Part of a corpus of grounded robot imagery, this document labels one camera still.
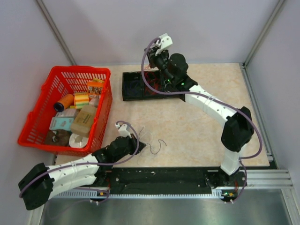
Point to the brown furry item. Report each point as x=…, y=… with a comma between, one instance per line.
x=58, y=137

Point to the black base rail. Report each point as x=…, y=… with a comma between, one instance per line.
x=168, y=180

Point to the yellow green striped roll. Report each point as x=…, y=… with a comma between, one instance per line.
x=81, y=99

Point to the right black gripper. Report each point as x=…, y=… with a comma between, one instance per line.
x=152, y=57

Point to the orange snack package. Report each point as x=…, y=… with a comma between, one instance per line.
x=95, y=87

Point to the orange black cylinder can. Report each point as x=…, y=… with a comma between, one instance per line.
x=64, y=103

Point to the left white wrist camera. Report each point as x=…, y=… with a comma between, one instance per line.
x=123, y=130

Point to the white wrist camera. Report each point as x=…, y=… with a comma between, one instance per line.
x=163, y=43
x=123, y=130

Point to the white slotted cable duct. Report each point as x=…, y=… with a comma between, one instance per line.
x=81, y=194

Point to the red plastic basket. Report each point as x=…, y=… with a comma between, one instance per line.
x=63, y=80

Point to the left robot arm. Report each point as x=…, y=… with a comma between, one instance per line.
x=43, y=182

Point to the black three-compartment tray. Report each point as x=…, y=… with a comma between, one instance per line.
x=134, y=88

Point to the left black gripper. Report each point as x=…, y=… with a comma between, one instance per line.
x=133, y=141

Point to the brown cardboard box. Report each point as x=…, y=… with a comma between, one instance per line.
x=83, y=121

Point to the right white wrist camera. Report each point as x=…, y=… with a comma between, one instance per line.
x=163, y=43

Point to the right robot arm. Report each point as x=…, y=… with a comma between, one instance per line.
x=236, y=123

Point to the pink wrapped package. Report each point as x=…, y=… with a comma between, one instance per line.
x=94, y=102

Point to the white round container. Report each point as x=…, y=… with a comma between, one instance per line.
x=77, y=141

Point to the pink white box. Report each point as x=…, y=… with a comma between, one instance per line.
x=68, y=113

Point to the teal small box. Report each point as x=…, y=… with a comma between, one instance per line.
x=63, y=123

